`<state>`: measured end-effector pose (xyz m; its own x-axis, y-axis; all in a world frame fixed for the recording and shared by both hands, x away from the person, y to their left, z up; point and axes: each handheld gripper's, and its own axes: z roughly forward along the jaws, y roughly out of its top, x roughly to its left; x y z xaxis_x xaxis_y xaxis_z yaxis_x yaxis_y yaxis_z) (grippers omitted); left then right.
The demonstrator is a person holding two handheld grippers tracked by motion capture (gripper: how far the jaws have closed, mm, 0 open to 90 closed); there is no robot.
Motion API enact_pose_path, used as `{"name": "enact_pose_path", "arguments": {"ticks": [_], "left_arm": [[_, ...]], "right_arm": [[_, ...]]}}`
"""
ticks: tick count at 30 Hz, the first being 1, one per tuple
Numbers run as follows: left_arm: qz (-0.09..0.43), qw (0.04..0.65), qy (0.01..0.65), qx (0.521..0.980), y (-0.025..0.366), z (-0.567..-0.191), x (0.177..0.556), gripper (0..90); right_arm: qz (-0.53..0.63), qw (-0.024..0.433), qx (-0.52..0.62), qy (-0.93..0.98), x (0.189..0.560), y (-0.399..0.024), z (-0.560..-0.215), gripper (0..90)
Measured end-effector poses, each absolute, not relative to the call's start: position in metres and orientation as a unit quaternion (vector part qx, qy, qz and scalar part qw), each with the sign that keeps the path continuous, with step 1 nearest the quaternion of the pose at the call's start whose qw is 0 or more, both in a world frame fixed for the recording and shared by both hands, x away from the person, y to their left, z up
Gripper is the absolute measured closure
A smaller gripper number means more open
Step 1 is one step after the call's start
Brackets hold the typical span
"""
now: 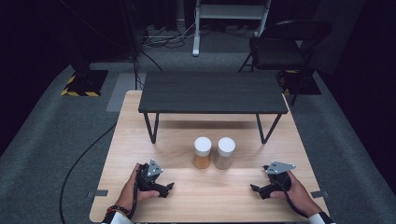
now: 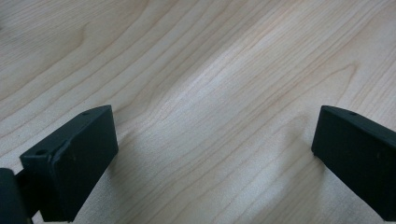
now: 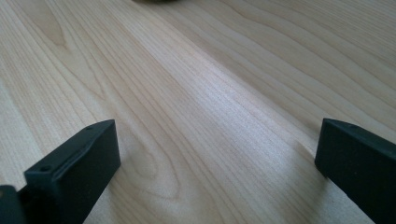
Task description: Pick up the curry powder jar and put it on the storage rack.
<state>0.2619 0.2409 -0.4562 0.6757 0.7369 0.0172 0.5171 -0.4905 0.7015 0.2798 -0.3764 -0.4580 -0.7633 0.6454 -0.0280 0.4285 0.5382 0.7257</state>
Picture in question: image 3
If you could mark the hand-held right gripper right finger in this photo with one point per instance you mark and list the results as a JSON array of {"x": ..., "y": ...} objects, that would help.
[{"x": 361, "y": 168}]

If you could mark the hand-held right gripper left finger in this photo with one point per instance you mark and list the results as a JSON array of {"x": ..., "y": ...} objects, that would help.
[{"x": 77, "y": 174}]

